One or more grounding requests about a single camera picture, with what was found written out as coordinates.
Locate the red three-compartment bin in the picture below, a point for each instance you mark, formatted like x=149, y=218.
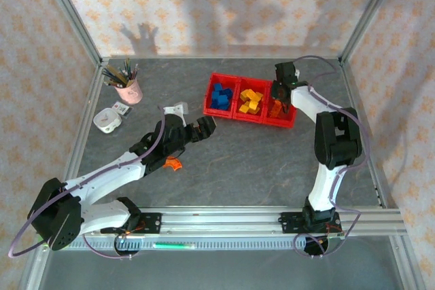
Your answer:
x=217, y=114

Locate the orange lego brick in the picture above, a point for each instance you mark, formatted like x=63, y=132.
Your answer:
x=277, y=110

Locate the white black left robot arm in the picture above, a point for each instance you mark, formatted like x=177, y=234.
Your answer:
x=102, y=174

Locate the pink cup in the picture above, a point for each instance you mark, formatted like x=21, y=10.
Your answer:
x=130, y=93

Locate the small printed card packet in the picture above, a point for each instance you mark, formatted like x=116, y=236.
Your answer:
x=121, y=108

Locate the green light tube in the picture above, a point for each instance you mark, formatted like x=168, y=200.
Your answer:
x=173, y=246

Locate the orange arch lego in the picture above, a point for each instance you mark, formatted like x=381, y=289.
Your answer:
x=173, y=163

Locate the aluminium frame leg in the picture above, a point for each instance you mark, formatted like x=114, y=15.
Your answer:
x=406, y=263
x=32, y=273

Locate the aluminium frame post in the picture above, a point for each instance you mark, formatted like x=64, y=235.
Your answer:
x=374, y=11
x=68, y=15

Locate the aluminium side frame rail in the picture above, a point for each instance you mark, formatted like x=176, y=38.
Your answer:
x=79, y=140
x=355, y=100

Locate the bundle of coloured pencils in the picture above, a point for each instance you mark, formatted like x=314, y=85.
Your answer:
x=119, y=74

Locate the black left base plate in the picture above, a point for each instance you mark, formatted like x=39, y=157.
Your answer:
x=153, y=223

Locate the long yellow lego brick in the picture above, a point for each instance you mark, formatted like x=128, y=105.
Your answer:
x=249, y=93

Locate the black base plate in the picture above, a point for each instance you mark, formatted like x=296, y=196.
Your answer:
x=289, y=222
x=153, y=223

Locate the aluminium back frame bar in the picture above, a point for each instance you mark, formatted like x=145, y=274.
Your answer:
x=221, y=56

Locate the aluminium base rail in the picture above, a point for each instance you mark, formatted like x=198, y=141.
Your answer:
x=221, y=222

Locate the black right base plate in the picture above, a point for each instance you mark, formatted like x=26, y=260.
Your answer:
x=289, y=222

